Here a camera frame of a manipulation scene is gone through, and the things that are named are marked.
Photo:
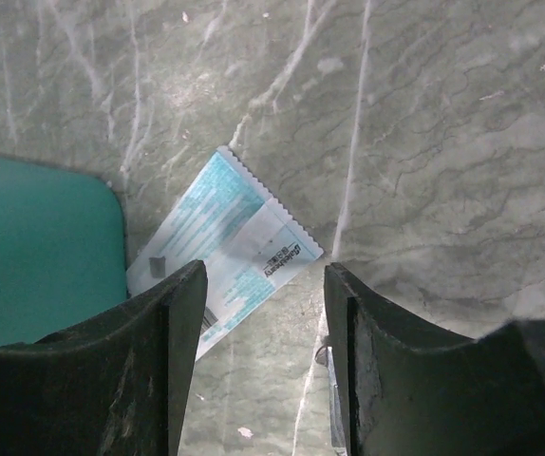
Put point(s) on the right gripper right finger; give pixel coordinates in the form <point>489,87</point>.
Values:
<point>409,387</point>

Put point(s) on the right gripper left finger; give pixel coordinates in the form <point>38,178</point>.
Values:
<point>115,384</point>

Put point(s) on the blue white card packet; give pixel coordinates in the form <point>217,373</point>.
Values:
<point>250,244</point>

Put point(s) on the teal medicine kit box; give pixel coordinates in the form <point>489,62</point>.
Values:
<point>62,256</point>

